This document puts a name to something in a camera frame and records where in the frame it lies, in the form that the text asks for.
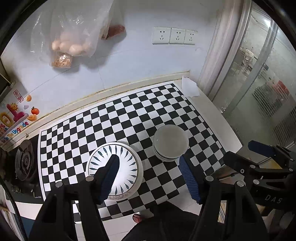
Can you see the clear plastic bag with eggs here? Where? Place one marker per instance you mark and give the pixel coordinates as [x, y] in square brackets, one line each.
[72, 27]

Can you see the foot in red sandal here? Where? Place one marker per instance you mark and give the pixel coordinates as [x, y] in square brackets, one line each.
[137, 218]

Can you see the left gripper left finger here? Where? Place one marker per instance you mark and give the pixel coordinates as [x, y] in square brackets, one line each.
[104, 179]

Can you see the plain white bowl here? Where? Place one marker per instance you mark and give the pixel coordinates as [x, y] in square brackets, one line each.
[169, 156]

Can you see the plain white plate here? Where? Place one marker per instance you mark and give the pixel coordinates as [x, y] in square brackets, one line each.
[136, 175]

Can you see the white paper tissue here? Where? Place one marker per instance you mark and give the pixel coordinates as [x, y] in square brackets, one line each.
[189, 87]

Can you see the glass sliding door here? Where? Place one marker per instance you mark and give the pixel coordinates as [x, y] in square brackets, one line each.
[255, 89]

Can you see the colourful wall sticker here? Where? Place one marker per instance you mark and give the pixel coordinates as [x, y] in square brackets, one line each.
[18, 116]

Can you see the blue leaf pattern plate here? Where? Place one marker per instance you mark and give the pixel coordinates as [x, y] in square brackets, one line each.
[114, 171]

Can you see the red bag of dried food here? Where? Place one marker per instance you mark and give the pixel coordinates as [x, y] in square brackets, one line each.
[113, 31]

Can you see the small bag of dried food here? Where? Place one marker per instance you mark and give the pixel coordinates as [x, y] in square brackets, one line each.
[62, 60]

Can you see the black gas stove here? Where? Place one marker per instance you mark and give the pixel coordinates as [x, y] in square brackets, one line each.
[19, 170]

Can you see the white wall socket strip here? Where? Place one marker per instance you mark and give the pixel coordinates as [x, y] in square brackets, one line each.
[175, 36]

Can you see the black white checkered mat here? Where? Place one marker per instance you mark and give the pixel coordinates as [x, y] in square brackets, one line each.
[75, 147]

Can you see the white bowl gold rim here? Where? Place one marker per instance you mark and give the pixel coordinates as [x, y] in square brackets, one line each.
[170, 137]

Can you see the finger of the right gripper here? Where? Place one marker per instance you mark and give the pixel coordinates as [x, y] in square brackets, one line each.
[262, 149]
[237, 162]

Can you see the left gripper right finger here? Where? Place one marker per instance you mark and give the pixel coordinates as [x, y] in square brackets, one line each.
[194, 179]

